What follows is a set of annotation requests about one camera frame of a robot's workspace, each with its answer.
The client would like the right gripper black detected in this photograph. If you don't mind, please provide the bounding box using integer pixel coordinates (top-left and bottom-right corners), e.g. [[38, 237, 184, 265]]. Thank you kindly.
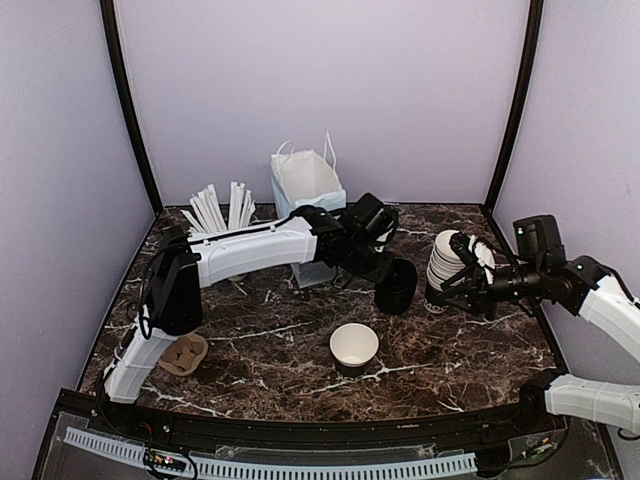
[[438, 260, 546, 319]]

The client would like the black paper coffee cup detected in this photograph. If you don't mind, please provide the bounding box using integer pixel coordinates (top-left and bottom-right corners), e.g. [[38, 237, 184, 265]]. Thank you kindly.
[[329, 323, 379, 378]]

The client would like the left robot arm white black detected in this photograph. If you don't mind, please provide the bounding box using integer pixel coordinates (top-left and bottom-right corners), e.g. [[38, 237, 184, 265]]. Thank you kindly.
[[97, 193, 399, 436]]

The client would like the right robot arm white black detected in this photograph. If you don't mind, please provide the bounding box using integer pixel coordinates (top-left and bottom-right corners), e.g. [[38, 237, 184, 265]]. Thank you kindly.
[[427, 214, 639, 440]]

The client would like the stack of paper coffee cups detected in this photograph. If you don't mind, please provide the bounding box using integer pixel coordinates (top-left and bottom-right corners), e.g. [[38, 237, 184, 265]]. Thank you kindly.
[[424, 230, 478, 315]]

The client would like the stack of black lids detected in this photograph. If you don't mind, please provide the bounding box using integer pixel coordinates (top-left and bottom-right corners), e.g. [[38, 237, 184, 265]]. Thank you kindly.
[[374, 258, 418, 315]]

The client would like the light blue paper bag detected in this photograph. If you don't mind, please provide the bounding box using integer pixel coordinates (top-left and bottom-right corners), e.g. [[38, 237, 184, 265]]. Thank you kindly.
[[270, 129, 348, 289]]

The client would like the bundle of wrapped white straws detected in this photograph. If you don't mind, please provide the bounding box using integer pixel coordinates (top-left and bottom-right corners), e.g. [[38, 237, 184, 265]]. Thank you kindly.
[[180, 181, 256, 234]]

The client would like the brown cardboard cup carrier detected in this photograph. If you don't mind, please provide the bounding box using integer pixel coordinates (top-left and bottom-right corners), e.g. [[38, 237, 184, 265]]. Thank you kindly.
[[158, 333, 208, 377]]

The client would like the black front frame rail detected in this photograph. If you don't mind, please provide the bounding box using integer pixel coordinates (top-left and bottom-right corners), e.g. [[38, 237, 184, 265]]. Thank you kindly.
[[54, 365, 568, 451]]

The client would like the white slotted cable duct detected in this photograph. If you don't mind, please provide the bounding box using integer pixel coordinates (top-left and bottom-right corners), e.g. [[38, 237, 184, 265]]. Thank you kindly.
[[63, 427, 478, 479]]

